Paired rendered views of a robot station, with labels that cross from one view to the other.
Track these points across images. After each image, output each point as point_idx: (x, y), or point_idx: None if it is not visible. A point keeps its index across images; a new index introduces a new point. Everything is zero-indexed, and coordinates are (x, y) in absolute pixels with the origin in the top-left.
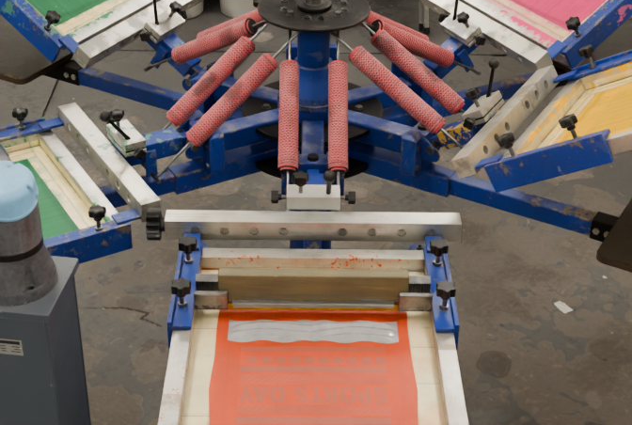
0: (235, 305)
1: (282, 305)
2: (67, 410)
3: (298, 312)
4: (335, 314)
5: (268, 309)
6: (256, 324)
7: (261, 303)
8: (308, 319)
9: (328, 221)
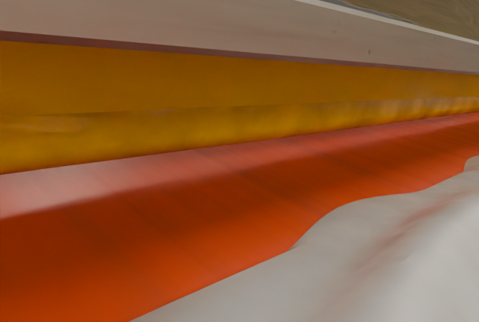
0: None
1: (446, 45)
2: None
3: (390, 139)
4: (470, 129)
5: (257, 150)
6: (456, 265)
7: (356, 10)
8: (470, 153)
9: None
